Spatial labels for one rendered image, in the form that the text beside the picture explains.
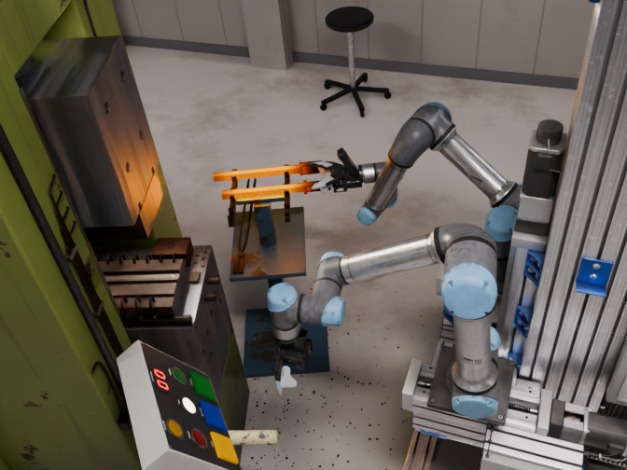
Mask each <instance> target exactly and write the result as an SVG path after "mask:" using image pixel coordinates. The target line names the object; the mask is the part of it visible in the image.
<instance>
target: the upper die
mask: <svg viewBox="0 0 627 470"><path fill-rule="evenodd" d="M152 173H153V176H152V179H151V181H150V184H149V187H148V190H147V192H146V196H145V199H144V201H143V204H142V207H139V209H140V212H139V215H138V217H137V220H136V223H135V225H134V226H124V227H97V228H84V230H85V233H86V235H87V237H88V240H89V241H117V240H145V239H148V237H149V234H150V231H151V229H152V226H153V223H154V220H155V217H156V214H157V211H158V209H159V206H160V201H161V198H162V195H163V194H162V191H161V188H160V182H159V179H158V176H157V174H156V170H155V171H154V172H152Z"/></svg>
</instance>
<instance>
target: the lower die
mask: <svg viewBox="0 0 627 470"><path fill-rule="evenodd" d="M161 261H162V263H160V260H159V259H158V260H148V262H149V263H148V264H147V263H146V261H145V260H135V264H133V262H132V260H126V261H122V264H121V265H120V263H119V261H109V265H107V264H106V261H98V263H99V265H100V268H101V270H102V272H108V271H140V270H179V271H180V274H179V278H178V279H177V278H145V279H110V280H106V282H107V284H108V286H109V288H110V291H111V293H112V295H113V298H114V300H115V301H116V304H117V306H118V309H119V317H125V314H124V312H123V310H122V308H121V306H120V301H121V298H122V297H126V298H127V301H128V302H127V303H126V302H125V301H124V299H123V306H124V308H125V311H126V312H127V314H128V315H129V317H139V314H138V312H137V309H136V308H135V305H134V301H135V298H136V297H137V296H139V297H140V298H141V302H139V301H138V299H137V305H138V308H139V310H140V312H141V314H142V315H143V316H153V314H152V312H151V309H150V307H149V298H150V296H153V297H154V298H155V302H153V300H152V299H151V304H152V307H153V310H154V312H155V314H156V315H157V316H177V315H178V312H179V308H180V304H181V300H182V296H183V293H184V289H185V285H186V281H187V277H188V273H187V270H186V266H185V263H184V260H183V259H175V263H173V260H172V259H162V260H161ZM180 297H181V299H180Z"/></svg>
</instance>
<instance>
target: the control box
mask: <svg viewBox="0 0 627 470"><path fill-rule="evenodd" d="M117 362H118V370H119V374H120V377H121V382H122V386H123V390H124V393H125V398H126V402H127V406H128V410H129V414H130V418H131V422H132V429H133V433H134V438H135V442H136V446H137V449H138V454H139V458H140V462H141V466H142V470H242V468H241V466H240V463H237V464H235V463H231V462H228V461H225V460H223V459H220V458H218V457H217V454H216V449H215V446H214V443H213V440H212V437H211V435H210V433H211V432H215V433H218V434H220V435H223V436H225V437H228V438H230V434H229V432H228V429H227V431H226V432H224V431H221V430H219V429H216V428H215V427H213V426H210V425H208V424H207V423H206V420H205V418H204V415H203V412H202V407H201V404H200V401H201V400H202V401H204V402H207V403H209V404H211V405H213V406H215V407H218V408H219V405H218V403H217V400H216V401H215V402H214V401H211V400H209V399H207V398H205V397H203V396H201V395H198V394H197V393H196V390H195V387H194V384H193V381H192V378H191V376H190V372H194V373H196V374H198V375H200V376H202V377H204V378H206V379H208V380H209V377H208V375H206V374H204V373H202V372H201V371H199V370H197V369H195V368H193V367H192V366H189V365H187V364H185V363H183V362H181V361H179V360H177V359H175V358H173V357H172V356H170V355H168V354H166V353H164V352H161V351H159V350H157V349H155V348H153V347H151V346H149V345H147V344H145V343H144V342H142V341H140V340H137V341H136V342H135V343H134V344H133V345H132V346H131V347H130V348H128V349H127V350H126V351H125V352H124V353H122V354H121V355H120V356H119V357H118V358H117ZM175 368H176V369H178V370H180V371H181V372H182V373H183V375H184V376H185V378H186V381H185V382H182V381H180V380H179V379H178V378H177V377H176V376H175V374H174V369H175ZM155 369H157V370H158V371H159V372H162V373H163V374H164V376H165V379H163V378H161V377H159V376H157V375H161V376H162V377H163V374H161V373H160V374H159V372H158V371H156V373H157V375H156V374H155ZM158 380H160V381H161V382H165V383H166V384H167V386H168V390H166V389H164V387H165V388H167V386H166V384H164V383H163V386H164V387H163V388H162V387H160V386H162V383H161V382H159V384H160V385H158ZM184 398H187V399H188V400H189V401H191V403H192V404H193V405H194V407H195V412H194V413H192V412H190V411H188V410H187V409H186V407H185V406H184V403H183V399H184ZM219 409H220V408H219ZM169 421H174V422H176V423H177V424H178V425H179V426H180V428H181V430H182V436H176V435H175V434H174V433H173V432H172V431H171V429H170V427H169ZM194 430H197V431H199V432H200V433H201V434H202V435H203V437H204V438H205V441H206V445H205V446H201V445H200V444H199V443H198V442H197V441H196V440H195V438H194V436H193V431H194Z"/></svg>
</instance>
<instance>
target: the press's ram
mask: <svg viewBox="0 0 627 470"><path fill-rule="evenodd" d="M32 55H33V57H34V60H35V64H34V66H33V67H32V69H31V70H30V71H28V72H27V73H26V74H24V75H22V76H20V77H17V78H15V79H16V82H17V84H18V86H19V88H22V89H23V91H24V93H25V96H26V98H27V100H28V103H29V105H30V106H31V108H32V111H33V113H34V115H35V119H36V121H37V124H38V126H39V128H40V130H41V132H42V134H43V136H44V139H45V141H46V143H47V146H48V148H49V151H50V154H51V156H52V157H53V160H54V162H55V164H56V167H57V169H58V171H59V173H60V176H61V178H62V180H63V183H64V185H65V187H66V190H67V192H68V194H69V197H70V199H71V201H72V203H73V205H74V207H75V209H76V212H77V215H78V218H79V220H80V222H81V225H82V227H83V228H97V227H124V226H134V225H135V223H136V220H137V217H138V215H139V212H140V209H139V207H142V204H143V201H144V199H145V196H146V192H147V190H148V187H149V184H150V181H151V179H152V176H153V173H152V172H154V171H155V168H156V166H157V163H158V160H159V158H158V155H157V152H156V148H155V146H154V143H153V140H152V136H151V133H150V130H149V127H148V124H147V121H146V115H145V112H144V108H143V106H142V103H141V99H140V96H139V93H138V89H137V87H136V84H135V80H134V77H133V74H132V68H131V66H130V62H129V59H128V56H127V52H126V49H125V47H124V43H123V40H122V37H121V35H111V36H95V37H80V38H65V39H50V40H41V41H40V43H39V44H38V46H37V47H36V48H35V50H34V51H33V53H32Z"/></svg>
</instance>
